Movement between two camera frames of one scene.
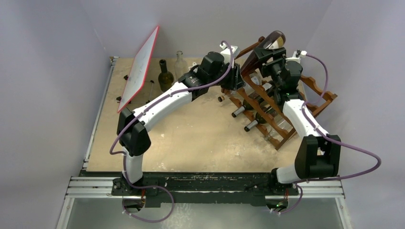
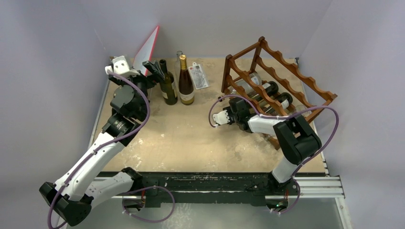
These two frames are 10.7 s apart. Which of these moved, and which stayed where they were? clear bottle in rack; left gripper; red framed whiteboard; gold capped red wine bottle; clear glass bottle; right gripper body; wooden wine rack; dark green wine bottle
Moved: right gripper body; gold capped red wine bottle; left gripper
Stayed: wooden wine rack; clear glass bottle; dark green wine bottle; red framed whiteboard; clear bottle in rack
